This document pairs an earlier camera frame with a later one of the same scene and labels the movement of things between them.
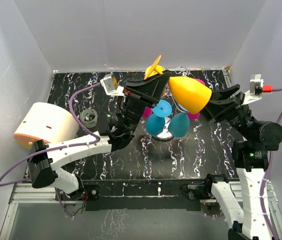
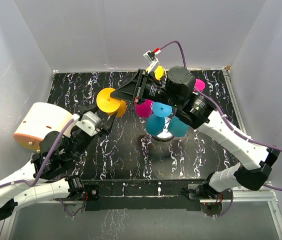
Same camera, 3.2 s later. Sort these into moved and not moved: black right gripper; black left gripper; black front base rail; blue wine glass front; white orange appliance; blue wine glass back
Moved: black right gripper; black left gripper
Not moved: black front base rail; white orange appliance; blue wine glass back; blue wine glass front
